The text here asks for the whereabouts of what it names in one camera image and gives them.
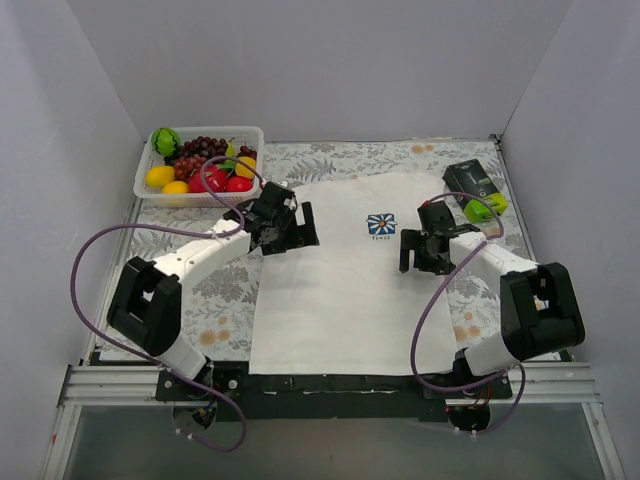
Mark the white t-shirt with flower print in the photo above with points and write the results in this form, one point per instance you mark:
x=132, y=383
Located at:
x=343, y=306

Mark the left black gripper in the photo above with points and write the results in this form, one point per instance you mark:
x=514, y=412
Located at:
x=292, y=238

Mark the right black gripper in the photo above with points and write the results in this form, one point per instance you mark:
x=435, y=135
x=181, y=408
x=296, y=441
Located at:
x=416, y=251

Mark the aluminium frame rail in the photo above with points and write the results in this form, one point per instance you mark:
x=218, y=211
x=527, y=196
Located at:
x=558, y=431

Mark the yellow toy lemon right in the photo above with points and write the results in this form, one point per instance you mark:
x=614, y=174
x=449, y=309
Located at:
x=245, y=167

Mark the toy watermelon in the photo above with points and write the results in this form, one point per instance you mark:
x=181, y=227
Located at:
x=165, y=141

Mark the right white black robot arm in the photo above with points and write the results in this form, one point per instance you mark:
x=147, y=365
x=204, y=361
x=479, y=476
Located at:
x=539, y=312

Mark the yellow toy lemon left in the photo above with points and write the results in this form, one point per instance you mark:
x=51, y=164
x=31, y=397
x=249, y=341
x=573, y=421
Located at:
x=158, y=177

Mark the dark purple grape bunch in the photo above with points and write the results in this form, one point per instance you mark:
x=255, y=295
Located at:
x=206, y=147

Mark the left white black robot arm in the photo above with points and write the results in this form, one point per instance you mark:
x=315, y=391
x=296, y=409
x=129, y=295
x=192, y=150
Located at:
x=147, y=304

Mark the red grape bunch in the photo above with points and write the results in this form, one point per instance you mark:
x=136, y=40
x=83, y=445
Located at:
x=186, y=166

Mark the floral table mat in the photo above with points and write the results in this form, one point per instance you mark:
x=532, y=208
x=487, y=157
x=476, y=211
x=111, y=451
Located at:
x=219, y=310

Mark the black green product box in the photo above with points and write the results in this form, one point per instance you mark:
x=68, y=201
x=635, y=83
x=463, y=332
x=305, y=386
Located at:
x=481, y=194

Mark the yellow toy lemon front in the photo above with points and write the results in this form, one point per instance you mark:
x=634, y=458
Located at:
x=175, y=188

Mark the yellow toy lemon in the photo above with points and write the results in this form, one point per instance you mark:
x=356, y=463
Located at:
x=175, y=188
x=245, y=167
x=158, y=177

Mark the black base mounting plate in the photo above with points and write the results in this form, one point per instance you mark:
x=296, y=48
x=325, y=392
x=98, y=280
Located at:
x=306, y=397

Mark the white plastic fruit basket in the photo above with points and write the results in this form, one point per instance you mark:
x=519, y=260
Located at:
x=246, y=140

